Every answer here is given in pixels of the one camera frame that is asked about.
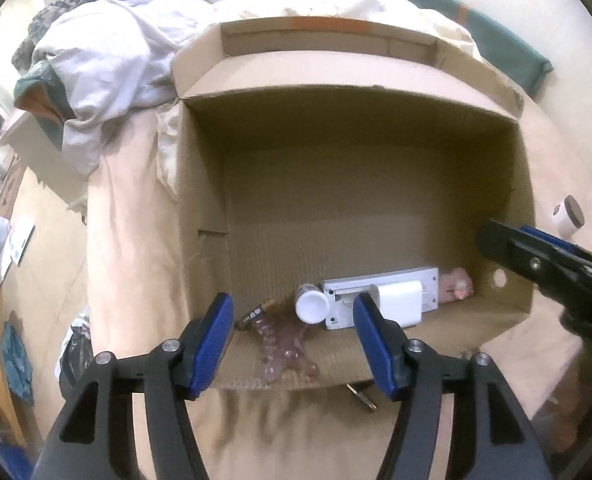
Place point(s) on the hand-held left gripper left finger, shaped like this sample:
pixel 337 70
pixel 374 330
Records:
pixel 211 345

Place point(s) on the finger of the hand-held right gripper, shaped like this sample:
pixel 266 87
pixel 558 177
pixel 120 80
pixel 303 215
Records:
pixel 510 252
pixel 545 237

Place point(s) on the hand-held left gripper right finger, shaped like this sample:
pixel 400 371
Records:
pixel 375 345

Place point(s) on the white charger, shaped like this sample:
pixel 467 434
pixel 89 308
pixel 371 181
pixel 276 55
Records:
pixel 398 302

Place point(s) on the white electronic device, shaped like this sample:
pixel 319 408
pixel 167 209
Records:
pixel 346 305

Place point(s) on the dark battery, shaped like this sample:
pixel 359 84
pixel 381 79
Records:
pixel 253 316

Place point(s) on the key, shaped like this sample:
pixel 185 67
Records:
pixel 361 397

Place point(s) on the pink case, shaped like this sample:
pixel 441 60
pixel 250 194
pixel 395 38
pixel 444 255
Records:
pixel 454 285

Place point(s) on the translucent pink hair clip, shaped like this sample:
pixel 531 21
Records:
pixel 286 350

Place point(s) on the small white pill bottle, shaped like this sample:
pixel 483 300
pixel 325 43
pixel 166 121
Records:
pixel 312 305

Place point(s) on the cardboard box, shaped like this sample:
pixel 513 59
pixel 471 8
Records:
pixel 351 185

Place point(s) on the white jar brown lid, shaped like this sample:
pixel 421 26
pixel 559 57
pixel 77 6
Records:
pixel 568 215

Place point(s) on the cream printed blanket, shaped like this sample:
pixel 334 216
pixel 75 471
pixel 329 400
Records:
pixel 168 160

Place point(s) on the teal cloth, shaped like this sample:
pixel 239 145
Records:
pixel 18 365

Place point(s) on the teal headboard cushion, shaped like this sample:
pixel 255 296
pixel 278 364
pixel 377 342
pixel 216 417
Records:
pixel 495 45

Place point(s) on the papers on floor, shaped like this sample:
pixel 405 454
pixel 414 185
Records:
pixel 18 245

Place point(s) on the patterned floor rug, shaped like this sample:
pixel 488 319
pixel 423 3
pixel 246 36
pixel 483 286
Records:
pixel 8 185

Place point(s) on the pale lavender duvet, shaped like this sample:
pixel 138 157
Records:
pixel 106 60

